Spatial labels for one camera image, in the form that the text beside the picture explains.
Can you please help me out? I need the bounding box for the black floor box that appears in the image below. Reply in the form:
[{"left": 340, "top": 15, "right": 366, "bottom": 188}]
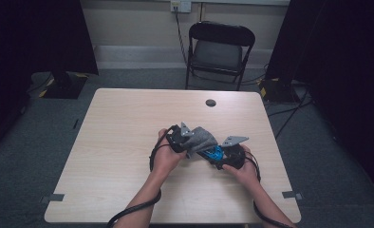
[{"left": 258, "top": 77, "right": 301, "bottom": 104}]

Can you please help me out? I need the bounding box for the right hand-held gripper cable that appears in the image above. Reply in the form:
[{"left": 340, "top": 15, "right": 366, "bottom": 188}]
[{"left": 245, "top": 150, "right": 295, "bottom": 228}]

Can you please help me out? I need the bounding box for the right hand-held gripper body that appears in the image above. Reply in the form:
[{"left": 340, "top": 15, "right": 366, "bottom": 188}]
[{"left": 221, "top": 136, "right": 250, "bottom": 170}]

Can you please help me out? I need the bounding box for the grey tape strip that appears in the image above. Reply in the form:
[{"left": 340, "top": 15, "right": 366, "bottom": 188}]
[
  {"left": 282, "top": 190, "right": 303, "bottom": 201},
  {"left": 40, "top": 193, "right": 65, "bottom": 204}
]

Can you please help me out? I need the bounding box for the black floor cable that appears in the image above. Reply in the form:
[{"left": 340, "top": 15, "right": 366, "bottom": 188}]
[
  {"left": 274, "top": 89, "right": 310, "bottom": 141},
  {"left": 266, "top": 99, "right": 313, "bottom": 118}
]

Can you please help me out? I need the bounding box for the black folding chair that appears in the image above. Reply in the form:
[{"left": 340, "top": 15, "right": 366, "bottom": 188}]
[{"left": 185, "top": 20, "right": 256, "bottom": 92}]

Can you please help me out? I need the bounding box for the dark curtain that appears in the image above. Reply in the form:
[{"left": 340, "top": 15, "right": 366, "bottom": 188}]
[
  {"left": 265, "top": 0, "right": 374, "bottom": 200},
  {"left": 0, "top": 0, "right": 100, "bottom": 160}
]

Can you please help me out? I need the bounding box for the black socket cable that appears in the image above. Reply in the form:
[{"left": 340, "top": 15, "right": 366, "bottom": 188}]
[{"left": 174, "top": 7, "right": 189, "bottom": 66}]

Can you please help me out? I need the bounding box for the person's left hand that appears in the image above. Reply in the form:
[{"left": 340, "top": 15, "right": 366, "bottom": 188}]
[{"left": 151, "top": 127, "right": 188, "bottom": 183}]

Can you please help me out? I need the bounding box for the white wall socket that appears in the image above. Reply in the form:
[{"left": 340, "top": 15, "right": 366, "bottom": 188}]
[{"left": 170, "top": 0, "right": 193, "bottom": 13}]

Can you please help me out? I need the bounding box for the black stand base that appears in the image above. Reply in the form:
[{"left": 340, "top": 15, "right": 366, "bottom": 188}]
[{"left": 42, "top": 70, "right": 89, "bottom": 100}]

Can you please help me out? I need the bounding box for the grey towel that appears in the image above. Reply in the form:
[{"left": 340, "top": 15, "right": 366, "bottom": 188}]
[{"left": 184, "top": 126, "right": 219, "bottom": 160}]

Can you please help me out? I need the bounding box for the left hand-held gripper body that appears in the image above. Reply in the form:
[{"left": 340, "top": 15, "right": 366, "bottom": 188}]
[{"left": 167, "top": 122, "right": 195, "bottom": 155}]

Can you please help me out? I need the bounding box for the blue toy car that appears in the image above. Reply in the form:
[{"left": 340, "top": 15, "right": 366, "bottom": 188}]
[{"left": 198, "top": 144, "right": 226, "bottom": 163}]

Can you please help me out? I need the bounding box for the person's right hand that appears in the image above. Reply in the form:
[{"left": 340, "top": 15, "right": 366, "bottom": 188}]
[{"left": 222, "top": 144, "right": 261, "bottom": 191}]

